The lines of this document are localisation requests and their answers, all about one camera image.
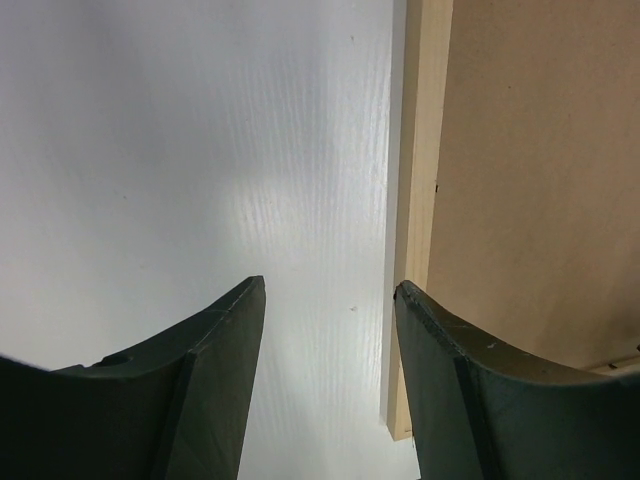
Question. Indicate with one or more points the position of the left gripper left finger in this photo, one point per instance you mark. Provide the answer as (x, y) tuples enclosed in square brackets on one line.
[(174, 406)]

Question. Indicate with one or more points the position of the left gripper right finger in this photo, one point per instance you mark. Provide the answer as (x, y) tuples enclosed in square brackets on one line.
[(483, 409)]

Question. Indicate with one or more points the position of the light wooden picture frame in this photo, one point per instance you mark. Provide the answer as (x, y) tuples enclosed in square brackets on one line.
[(517, 201)]

